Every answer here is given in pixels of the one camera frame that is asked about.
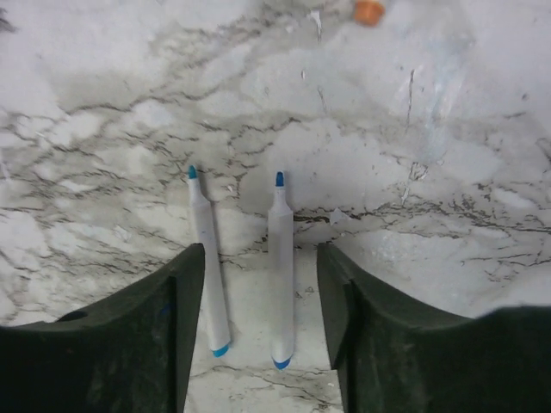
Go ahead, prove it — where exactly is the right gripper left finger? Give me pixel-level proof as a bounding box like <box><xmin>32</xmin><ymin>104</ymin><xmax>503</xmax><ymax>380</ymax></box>
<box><xmin>1</xmin><ymin>243</ymin><xmax>205</xmax><ymax>412</ymax></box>

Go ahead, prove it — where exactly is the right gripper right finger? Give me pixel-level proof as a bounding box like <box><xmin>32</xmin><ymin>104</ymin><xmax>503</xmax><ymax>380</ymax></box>
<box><xmin>316</xmin><ymin>243</ymin><xmax>550</xmax><ymax>412</ymax></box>

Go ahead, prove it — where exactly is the light blue marker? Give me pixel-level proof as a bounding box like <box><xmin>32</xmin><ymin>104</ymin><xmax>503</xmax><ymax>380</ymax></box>
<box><xmin>188</xmin><ymin>165</ymin><xmax>231</xmax><ymax>357</ymax></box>

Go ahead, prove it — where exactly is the brown cap marker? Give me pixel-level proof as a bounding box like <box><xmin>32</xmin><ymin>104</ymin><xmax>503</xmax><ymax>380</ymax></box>
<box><xmin>353</xmin><ymin>0</ymin><xmax>386</xmax><ymax>27</ymax></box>

